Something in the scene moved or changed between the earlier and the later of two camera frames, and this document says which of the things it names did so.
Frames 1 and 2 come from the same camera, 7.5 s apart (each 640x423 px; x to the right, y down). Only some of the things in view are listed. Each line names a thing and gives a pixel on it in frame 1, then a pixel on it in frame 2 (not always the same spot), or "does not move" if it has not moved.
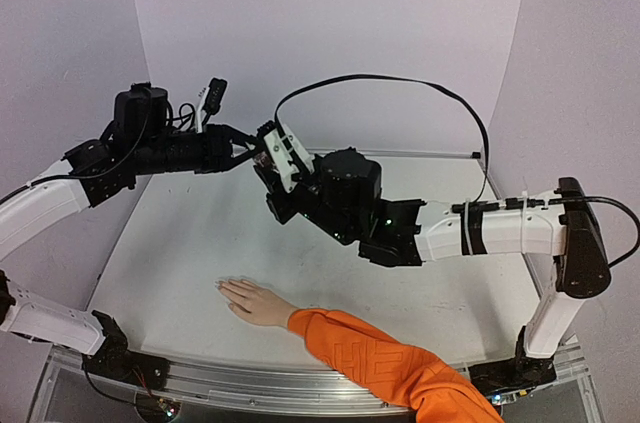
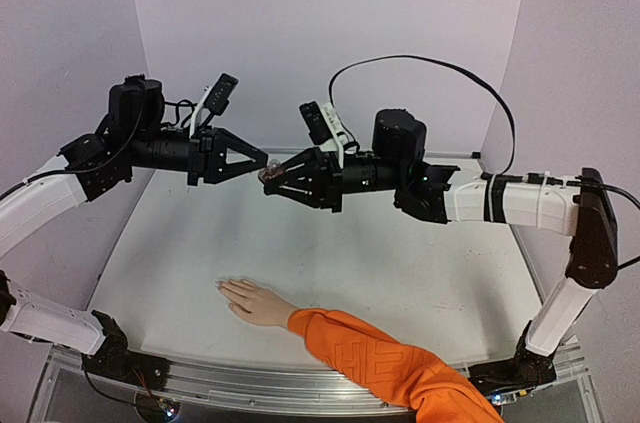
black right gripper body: [273, 183] -> [333, 182]
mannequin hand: [254, 303] does not move
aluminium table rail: [410, 152] does not move
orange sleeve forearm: [392, 372] does not move
